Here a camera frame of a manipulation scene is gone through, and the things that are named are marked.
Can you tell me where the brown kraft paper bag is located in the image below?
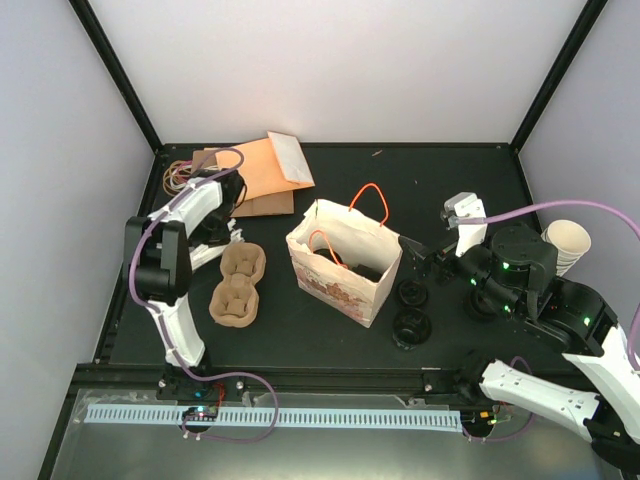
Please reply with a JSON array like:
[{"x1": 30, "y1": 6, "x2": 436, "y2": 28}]
[{"x1": 162, "y1": 150, "x2": 294, "y2": 218}]

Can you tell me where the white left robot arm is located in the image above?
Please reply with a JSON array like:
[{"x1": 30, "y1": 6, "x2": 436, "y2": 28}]
[{"x1": 122, "y1": 169, "x2": 245, "y2": 399}]

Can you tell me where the stack of paper cups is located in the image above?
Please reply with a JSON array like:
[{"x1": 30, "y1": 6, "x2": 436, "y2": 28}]
[{"x1": 541, "y1": 219, "x2": 592, "y2": 277}]

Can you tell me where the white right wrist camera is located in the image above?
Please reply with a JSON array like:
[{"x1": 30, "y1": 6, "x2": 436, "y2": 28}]
[{"x1": 443, "y1": 192, "x2": 487, "y2": 257}]

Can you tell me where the brown pulp cup carrier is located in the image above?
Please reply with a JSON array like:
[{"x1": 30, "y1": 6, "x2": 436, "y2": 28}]
[{"x1": 209, "y1": 242, "x2": 266, "y2": 328}]

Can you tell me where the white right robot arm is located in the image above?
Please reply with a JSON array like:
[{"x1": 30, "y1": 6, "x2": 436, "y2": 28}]
[{"x1": 399, "y1": 224, "x2": 639, "y2": 474}]

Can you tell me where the orange kraft paper bag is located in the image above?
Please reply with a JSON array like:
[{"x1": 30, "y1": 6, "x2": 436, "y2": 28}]
[{"x1": 233, "y1": 132, "x2": 315, "y2": 200}]

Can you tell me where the white slotted cable rail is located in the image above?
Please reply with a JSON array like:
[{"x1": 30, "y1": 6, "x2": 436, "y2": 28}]
[{"x1": 84, "y1": 404, "x2": 463, "y2": 433}]

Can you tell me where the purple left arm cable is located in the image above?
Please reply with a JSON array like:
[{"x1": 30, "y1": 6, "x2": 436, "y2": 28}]
[{"x1": 130, "y1": 148, "x2": 283, "y2": 447}]

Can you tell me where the black plastic cup lid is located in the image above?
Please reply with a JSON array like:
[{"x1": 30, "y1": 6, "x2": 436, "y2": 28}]
[{"x1": 395, "y1": 279, "x2": 429, "y2": 309}]

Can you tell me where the printed white paper bag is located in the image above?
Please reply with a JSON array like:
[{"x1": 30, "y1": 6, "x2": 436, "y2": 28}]
[{"x1": 285, "y1": 183, "x2": 402, "y2": 328}]

